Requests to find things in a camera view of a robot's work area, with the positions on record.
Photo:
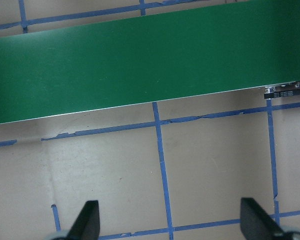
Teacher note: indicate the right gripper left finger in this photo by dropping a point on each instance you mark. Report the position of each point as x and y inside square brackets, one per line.
[87, 225]

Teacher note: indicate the green conveyor belt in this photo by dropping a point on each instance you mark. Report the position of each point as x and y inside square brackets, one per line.
[150, 58]

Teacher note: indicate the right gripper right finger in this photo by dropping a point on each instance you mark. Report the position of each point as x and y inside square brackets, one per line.
[256, 224]

